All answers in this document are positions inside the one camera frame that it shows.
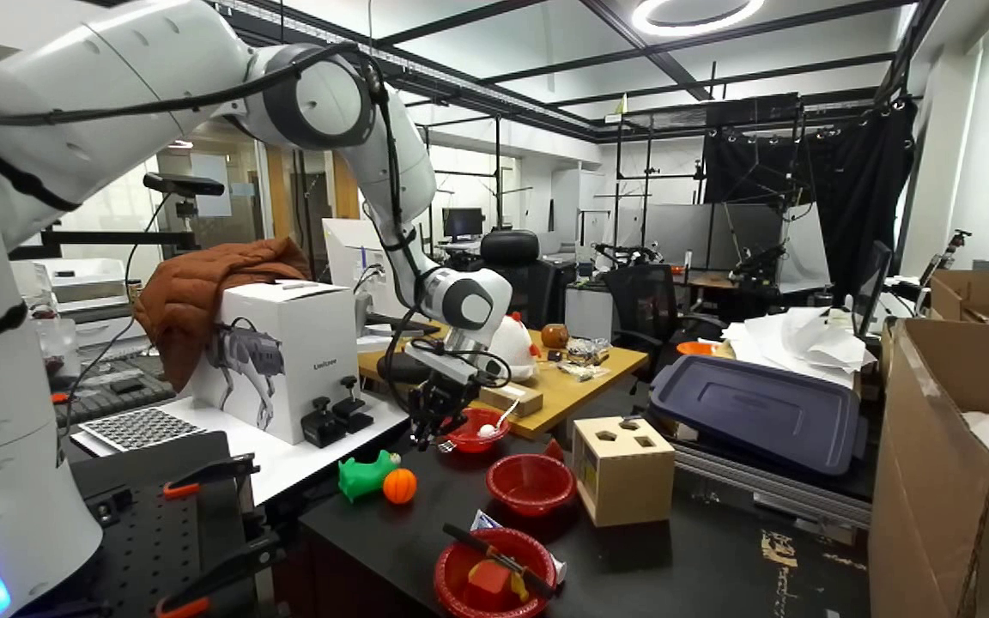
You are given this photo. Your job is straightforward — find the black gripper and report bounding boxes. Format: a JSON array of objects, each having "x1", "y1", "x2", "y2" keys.
[{"x1": 402, "y1": 374, "x2": 485, "y2": 452}]

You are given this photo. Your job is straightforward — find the white monitor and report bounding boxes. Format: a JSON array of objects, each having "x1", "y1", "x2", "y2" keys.
[{"x1": 318, "y1": 215, "x2": 406, "y2": 332}]

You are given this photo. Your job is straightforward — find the orange ball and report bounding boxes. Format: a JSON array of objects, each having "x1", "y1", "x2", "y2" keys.
[{"x1": 382, "y1": 464, "x2": 422, "y2": 507}]

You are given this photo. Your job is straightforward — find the black mesh office chair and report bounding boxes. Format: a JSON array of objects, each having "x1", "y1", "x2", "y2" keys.
[{"x1": 595, "y1": 240, "x2": 682, "y2": 350}]

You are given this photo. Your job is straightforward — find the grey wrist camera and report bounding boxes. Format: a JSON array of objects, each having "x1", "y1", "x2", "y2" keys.
[{"x1": 398, "y1": 345, "x2": 492, "y2": 392}]

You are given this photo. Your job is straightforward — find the ring ceiling light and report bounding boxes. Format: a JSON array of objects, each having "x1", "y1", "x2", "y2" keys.
[{"x1": 629, "y1": 0, "x2": 769, "y2": 45}]

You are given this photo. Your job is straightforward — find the blue white card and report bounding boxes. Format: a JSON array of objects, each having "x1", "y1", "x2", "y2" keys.
[{"x1": 467, "y1": 507, "x2": 509, "y2": 540}]

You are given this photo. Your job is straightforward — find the wooden shape sorter box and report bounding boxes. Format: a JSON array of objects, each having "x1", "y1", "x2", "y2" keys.
[{"x1": 570, "y1": 412, "x2": 679, "y2": 533}]

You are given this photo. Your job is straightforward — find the clear plastic container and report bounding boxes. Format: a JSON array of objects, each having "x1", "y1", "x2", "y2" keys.
[{"x1": 555, "y1": 335, "x2": 613, "y2": 381}]

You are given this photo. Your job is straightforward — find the wooden desk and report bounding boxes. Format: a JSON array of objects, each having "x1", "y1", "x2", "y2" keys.
[{"x1": 354, "y1": 307, "x2": 653, "y2": 444}]

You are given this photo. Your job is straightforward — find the red plastic bowl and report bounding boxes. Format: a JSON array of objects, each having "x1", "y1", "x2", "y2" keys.
[
  {"x1": 436, "y1": 405, "x2": 519, "y2": 464},
  {"x1": 434, "y1": 527, "x2": 563, "y2": 618},
  {"x1": 485, "y1": 451, "x2": 579, "y2": 527}
]

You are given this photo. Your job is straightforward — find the red square block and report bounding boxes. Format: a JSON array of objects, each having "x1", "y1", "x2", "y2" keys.
[{"x1": 464, "y1": 555, "x2": 519, "y2": 600}]

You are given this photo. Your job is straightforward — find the silver laptop keyboard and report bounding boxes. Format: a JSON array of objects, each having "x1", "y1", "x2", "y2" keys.
[{"x1": 70, "y1": 405, "x2": 207, "y2": 459}]

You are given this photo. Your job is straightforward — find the black stick tool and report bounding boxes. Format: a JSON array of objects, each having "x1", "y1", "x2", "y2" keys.
[{"x1": 440, "y1": 517, "x2": 568, "y2": 600}]

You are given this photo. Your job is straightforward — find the black controller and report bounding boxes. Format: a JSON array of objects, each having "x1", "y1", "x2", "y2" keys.
[{"x1": 300, "y1": 392, "x2": 377, "y2": 451}]

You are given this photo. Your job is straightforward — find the white paper pile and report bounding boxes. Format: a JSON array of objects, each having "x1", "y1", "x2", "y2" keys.
[{"x1": 722, "y1": 307, "x2": 872, "y2": 388}]

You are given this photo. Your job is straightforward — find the black backdrop curtain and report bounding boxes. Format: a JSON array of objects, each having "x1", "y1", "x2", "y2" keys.
[{"x1": 701, "y1": 96, "x2": 919, "y2": 307}]

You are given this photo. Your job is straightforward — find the flat brown cardboard box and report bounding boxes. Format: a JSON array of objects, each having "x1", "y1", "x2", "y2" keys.
[{"x1": 476, "y1": 378, "x2": 547, "y2": 421}]

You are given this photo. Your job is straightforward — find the large cardboard box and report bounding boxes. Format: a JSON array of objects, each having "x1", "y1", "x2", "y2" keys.
[{"x1": 864, "y1": 317, "x2": 989, "y2": 618}]

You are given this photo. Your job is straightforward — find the orange dish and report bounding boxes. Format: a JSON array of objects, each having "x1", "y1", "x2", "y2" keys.
[{"x1": 673, "y1": 335, "x2": 733, "y2": 359}]

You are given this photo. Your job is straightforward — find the white table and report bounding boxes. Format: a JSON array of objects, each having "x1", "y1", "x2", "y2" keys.
[{"x1": 64, "y1": 388, "x2": 411, "y2": 507}]

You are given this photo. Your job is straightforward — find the white robot dog box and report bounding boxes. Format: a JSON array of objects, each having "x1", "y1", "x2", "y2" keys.
[{"x1": 188, "y1": 279, "x2": 365, "y2": 448}]

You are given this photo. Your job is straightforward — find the orange black clamp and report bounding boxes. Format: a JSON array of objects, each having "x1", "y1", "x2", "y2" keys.
[
  {"x1": 152, "y1": 533, "x2": 290, "y2": 618},
  {"x1": 159, "y1": 451, "x2": 266, "y2": 505}
]

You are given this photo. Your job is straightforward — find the black camera stand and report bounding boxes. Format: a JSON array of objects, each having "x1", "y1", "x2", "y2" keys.
[{"x1": 8, "y1": 167, "x2": 230, "y2": 266}]

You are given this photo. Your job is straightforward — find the brown jacket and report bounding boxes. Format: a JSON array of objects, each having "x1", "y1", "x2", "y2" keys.
[{"x1": 131, "y1": 237, "x2": 315, "y2": 392}]

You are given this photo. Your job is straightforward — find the small open cardboard box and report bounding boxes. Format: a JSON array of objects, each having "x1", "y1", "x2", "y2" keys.
[{"x1": 926, "y1": 268, "x2": 989, "y2": 325}]

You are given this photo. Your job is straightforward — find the black pegboard stand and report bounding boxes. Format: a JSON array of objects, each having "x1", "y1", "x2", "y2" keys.
[{"x1": 58, "y1": 430, "x2": 293, "y2": 618}]

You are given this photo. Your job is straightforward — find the green toy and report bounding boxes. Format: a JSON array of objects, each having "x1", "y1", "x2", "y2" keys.
[{"x1": 334, "y1": 448, "x2": 406, "y2": 507}]

